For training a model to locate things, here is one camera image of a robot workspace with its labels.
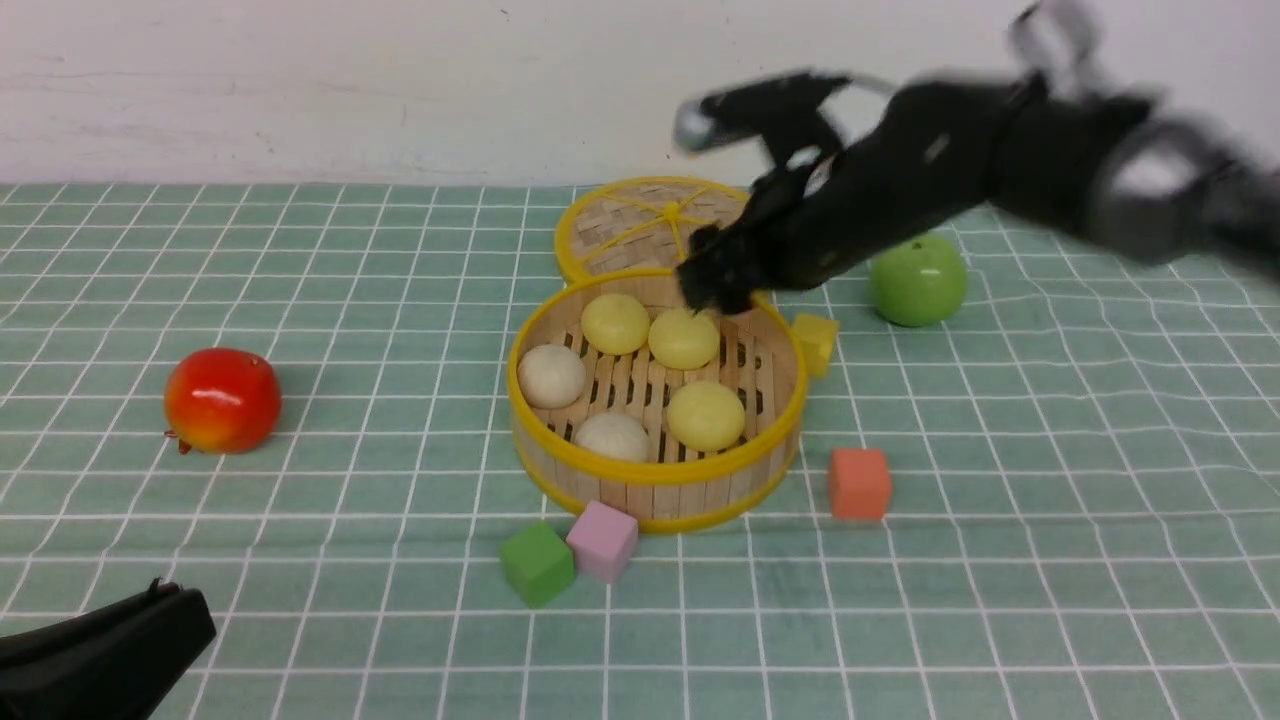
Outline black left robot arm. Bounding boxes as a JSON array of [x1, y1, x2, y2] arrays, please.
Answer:
[[1, 578, 218, 719]]

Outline pink foam cube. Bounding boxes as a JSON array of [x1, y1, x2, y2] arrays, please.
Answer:
[[566, 501, 639, 584]]

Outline yellow foam cube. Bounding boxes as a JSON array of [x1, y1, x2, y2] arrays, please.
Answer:
[[791, 313, 838, 378]]

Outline green checkered tablecloth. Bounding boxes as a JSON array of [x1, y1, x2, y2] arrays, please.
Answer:
[[1, 184, 1279, 719]]

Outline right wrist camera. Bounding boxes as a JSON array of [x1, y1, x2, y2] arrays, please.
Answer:
[[672, 70, 852, 167]]

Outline orange foam cube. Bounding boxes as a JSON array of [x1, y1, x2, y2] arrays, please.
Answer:
[[827, 447, 893, 521]]

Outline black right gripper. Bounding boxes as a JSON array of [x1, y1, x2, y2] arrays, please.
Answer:
[[676, 85, 1001, 315]]

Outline bamboo steamer lid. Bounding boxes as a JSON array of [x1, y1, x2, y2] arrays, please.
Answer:
[[553, 176, 748, 284]]

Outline green foam cube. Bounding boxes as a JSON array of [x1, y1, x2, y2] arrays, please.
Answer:
[[500, 520, 576, 609]]

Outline bamboo steamer tray yellow rim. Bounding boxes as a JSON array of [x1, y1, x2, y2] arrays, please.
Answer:
[[506, 268, 809, 533]]

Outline green apple toy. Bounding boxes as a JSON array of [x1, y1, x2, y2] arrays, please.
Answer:
[[870, 233, 968, 328]]

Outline yellow bun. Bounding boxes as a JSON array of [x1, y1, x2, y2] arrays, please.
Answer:
[[648, 307, 721, 372], [666, 380, 746, 454], [580, 293, 650, 356]]

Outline white bun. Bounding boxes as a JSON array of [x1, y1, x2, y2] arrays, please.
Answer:
[[517, 343, 588, 410], [573, 413, 650, 462]]

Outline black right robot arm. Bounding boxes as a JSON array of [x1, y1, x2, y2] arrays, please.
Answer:
[[673, 1, 1279, 315]]

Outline red pomegranate toy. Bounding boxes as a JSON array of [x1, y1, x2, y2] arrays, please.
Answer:
[[164, 347, 283, 455]]

